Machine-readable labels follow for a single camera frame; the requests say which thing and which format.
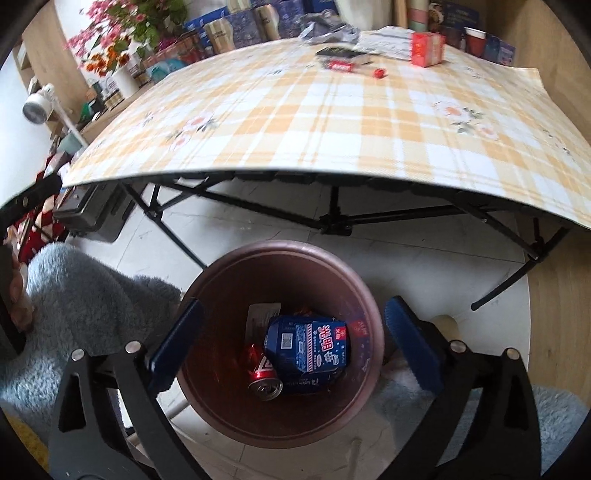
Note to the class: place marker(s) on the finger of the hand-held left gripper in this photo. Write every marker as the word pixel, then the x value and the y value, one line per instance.
pixel 27 203

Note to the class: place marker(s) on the pink blossom plant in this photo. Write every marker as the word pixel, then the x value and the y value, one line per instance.
pixel 124 23

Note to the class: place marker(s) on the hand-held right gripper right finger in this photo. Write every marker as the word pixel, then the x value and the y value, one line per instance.
pixel 413 346

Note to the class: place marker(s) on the wooden shelf unit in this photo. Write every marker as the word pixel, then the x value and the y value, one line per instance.
pixel 545 41

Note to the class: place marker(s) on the small blue box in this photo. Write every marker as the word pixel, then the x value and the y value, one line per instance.
pixel 501 48

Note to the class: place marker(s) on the crumpled silver wrapper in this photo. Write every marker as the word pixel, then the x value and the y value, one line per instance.
pixel 328 30

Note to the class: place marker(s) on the crushed red soda can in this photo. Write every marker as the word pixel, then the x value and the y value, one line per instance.
pixel 261 369

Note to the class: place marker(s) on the stack of blue gift boxes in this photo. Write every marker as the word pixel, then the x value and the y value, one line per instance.
pixel 258 21

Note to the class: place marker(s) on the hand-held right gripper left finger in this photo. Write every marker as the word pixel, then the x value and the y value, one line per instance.
pixel 178 346

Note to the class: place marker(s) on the wicker basket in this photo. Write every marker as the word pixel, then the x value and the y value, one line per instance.
pixel 173 50

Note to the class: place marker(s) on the stack of paper cups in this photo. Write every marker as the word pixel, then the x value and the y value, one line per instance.
pixel 418 11

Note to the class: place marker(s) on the orange flowers in white vase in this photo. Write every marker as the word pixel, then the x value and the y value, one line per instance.
pixel 120 78

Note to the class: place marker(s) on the red paper cup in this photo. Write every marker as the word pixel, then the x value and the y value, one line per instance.
pixel 475 41

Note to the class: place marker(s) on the white plastic wrapper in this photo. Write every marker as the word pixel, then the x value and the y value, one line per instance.
pixel 261 321

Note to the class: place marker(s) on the slim red pack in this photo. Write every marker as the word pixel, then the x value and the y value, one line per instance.
pixel 340 66

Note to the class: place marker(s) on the checked yellow tablecloth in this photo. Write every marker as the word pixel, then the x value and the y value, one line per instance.
pixel 323 120

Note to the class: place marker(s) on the person's left hand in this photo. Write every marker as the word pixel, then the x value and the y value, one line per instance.
pixel 21 304

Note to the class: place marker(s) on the brown plastic bin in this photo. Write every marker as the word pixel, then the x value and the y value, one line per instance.
pixel 221 415

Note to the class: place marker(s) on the red cardboard box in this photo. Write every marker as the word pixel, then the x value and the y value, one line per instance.
pixel 427 48

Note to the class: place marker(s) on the black folding table frame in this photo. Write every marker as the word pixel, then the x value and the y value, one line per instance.
pixel 337 224

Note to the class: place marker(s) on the dark grey case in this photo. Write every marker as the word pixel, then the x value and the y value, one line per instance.
pixel 92 217

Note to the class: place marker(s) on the white paper wrapper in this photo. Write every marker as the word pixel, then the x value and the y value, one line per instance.
pixel 383 41

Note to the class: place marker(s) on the white fan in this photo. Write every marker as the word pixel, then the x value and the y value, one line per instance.
pixel 37 108

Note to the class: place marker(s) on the blue ice cream carton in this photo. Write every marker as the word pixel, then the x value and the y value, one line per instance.
pixel 309 346

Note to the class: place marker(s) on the small red cap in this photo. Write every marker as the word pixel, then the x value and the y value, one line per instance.
pixel 378 74

